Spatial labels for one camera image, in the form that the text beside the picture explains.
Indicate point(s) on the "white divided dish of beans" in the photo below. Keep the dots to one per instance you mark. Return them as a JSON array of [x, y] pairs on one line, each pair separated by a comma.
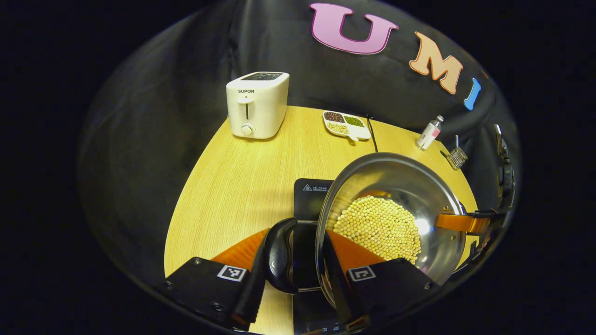
[[347, 124]]

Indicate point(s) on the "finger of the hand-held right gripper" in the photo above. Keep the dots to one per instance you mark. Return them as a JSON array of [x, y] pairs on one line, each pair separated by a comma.
[[461, 222]]

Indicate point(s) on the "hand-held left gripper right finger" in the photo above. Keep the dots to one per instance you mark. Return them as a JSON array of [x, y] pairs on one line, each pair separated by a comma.
[[336, 279]]

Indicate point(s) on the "striped straw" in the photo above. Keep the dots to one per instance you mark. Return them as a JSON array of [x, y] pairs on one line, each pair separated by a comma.
[[457, 142]]

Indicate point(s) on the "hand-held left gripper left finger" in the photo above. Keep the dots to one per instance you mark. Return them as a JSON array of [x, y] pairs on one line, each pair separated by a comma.
[[251, 291]]

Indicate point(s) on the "clear bottle with pink label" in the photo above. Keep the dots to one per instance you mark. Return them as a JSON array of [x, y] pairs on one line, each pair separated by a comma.
[[429, 132]]

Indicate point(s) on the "black induction cooktop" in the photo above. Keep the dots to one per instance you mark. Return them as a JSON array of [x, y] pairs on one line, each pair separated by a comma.
[[309, 200]]

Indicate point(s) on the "pile of yellow soybeans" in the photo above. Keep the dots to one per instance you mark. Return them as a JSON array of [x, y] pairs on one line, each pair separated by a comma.
[[379, 225]]

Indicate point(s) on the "white toaster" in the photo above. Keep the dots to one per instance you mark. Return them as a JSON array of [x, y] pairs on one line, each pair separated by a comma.
[[256, 107]]

